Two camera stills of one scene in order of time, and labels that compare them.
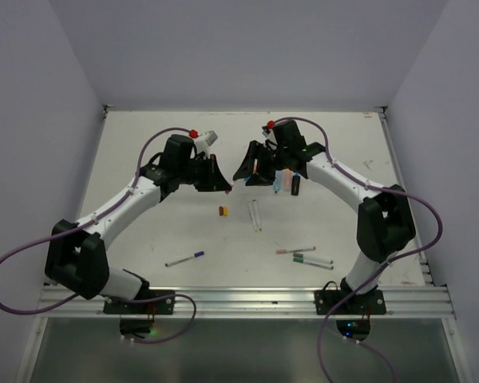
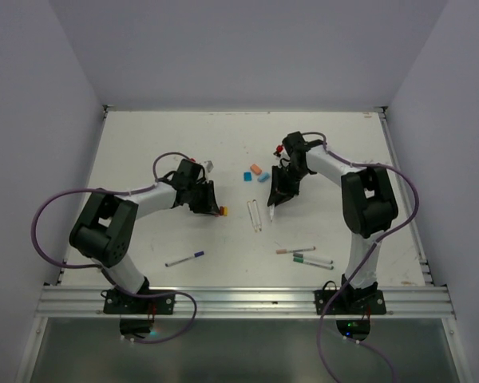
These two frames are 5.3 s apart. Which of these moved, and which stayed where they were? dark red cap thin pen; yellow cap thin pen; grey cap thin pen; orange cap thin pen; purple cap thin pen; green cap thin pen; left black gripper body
Moved: left black gripper body
Stayed: dark red cap thin pen; purple cap thin pen; orange cap thin pen; yellow cap thin pen; green cap thin pen; grey cap thin pen
